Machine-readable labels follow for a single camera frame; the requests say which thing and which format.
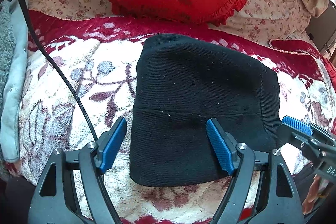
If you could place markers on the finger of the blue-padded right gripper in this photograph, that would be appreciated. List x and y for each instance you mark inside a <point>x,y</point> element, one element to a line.
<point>294,132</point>

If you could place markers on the grey fleece garment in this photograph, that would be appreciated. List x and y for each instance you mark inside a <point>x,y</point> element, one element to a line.
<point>14,39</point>

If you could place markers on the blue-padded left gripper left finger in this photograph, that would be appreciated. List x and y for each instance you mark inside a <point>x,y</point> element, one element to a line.
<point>95,159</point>

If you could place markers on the black knit pants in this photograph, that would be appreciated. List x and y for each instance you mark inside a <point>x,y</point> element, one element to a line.
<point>181,84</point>

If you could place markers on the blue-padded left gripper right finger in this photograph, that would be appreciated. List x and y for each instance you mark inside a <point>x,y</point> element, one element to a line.
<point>238,160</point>

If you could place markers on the person's right hand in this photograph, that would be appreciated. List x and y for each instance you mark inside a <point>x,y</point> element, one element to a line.
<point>316,189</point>

